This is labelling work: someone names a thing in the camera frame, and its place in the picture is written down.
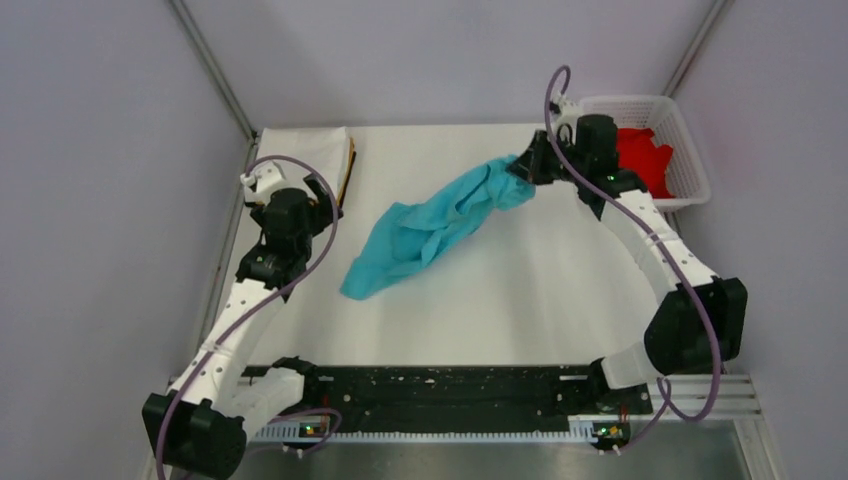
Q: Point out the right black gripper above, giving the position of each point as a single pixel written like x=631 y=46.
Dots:
x=528 y=166

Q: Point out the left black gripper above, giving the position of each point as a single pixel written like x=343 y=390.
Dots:
x=324 y=200

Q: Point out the teal t shirt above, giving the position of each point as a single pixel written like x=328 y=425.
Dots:
x=408 y=238

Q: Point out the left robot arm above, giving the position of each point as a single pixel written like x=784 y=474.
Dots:
x=203 y=424

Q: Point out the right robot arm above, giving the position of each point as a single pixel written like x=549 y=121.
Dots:
x=700 y=316

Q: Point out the folded white t shirt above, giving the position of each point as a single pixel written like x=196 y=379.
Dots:
x=325 y=149

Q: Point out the red t shirt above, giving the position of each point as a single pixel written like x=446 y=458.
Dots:
x=639 y=153

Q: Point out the white plastic basket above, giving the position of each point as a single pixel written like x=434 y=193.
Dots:
x=685 y=177

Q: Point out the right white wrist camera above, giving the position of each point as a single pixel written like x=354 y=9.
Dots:
x=564 y=111

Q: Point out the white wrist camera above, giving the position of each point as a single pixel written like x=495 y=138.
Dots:
x=564 y=111
x=262 y=183

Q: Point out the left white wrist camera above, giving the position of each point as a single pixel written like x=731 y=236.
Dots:
x=262 y=183

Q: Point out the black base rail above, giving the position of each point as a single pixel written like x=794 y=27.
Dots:
x=461 y=399

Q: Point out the white slotted cable duct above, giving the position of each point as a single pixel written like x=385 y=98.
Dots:
x=304 y=432

